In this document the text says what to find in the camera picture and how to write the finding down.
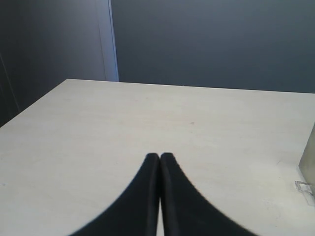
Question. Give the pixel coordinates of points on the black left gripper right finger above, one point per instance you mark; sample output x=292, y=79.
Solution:
x=185, y=212

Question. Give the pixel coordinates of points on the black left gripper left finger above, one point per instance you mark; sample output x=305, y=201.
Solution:
x=135, y=211

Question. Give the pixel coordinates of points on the grey box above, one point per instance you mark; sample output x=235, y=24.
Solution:
x=307, y=161

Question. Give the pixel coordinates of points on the clear plastic piece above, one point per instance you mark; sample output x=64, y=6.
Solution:
x=307, y=190

